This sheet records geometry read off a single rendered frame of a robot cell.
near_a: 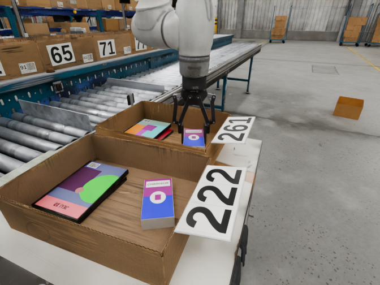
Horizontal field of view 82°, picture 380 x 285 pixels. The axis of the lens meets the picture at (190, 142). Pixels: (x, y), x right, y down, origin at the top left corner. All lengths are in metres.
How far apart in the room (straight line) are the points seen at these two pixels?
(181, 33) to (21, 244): 0.60
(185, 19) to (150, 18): 0.12
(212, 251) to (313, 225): 1.26
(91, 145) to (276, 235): 1.20
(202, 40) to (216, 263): 0.52
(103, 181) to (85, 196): 0.06
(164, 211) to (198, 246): 0.10
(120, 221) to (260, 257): 1.02
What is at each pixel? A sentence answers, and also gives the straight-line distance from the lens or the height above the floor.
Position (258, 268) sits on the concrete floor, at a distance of 1.39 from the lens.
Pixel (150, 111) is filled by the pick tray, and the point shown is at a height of 0.80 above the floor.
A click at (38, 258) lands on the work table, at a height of 0.75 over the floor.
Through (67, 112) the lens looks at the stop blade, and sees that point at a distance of 1.09.
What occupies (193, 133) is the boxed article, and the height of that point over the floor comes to 0.79.
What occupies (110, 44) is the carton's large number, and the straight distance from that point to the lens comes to 1.85.
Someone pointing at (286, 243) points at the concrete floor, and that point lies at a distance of 1.53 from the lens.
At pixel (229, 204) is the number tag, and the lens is 0.41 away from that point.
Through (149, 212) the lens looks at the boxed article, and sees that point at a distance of 0.50.
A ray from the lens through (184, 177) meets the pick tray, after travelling 0.62.
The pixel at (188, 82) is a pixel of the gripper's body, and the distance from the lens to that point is 0.66.
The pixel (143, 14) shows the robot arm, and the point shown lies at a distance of 0.73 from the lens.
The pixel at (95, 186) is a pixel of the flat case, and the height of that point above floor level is 0.78.
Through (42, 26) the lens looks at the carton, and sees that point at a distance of 6.68.
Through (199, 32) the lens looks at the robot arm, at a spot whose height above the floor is 1.12.
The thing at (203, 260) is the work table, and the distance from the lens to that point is 0.47.
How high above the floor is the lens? 1.15
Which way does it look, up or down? 30 degrees down
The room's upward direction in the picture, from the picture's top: straight up
